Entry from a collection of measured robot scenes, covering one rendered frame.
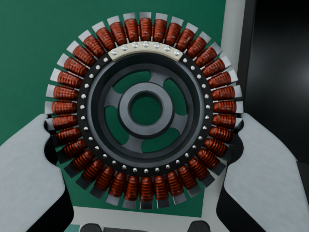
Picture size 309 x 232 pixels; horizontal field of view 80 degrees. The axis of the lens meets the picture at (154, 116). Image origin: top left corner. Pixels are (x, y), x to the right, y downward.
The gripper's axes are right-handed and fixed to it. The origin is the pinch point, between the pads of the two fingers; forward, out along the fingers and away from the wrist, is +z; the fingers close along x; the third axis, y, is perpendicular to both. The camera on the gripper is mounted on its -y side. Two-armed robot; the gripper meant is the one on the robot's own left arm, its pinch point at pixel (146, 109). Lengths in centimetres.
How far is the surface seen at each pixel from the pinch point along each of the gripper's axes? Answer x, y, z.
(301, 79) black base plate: 14.3, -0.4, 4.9
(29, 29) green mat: -11.3, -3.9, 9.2
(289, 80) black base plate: 13.1, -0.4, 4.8
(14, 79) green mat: -12.8, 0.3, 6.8
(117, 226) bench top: -2.9, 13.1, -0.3
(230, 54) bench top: 8.6, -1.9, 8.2
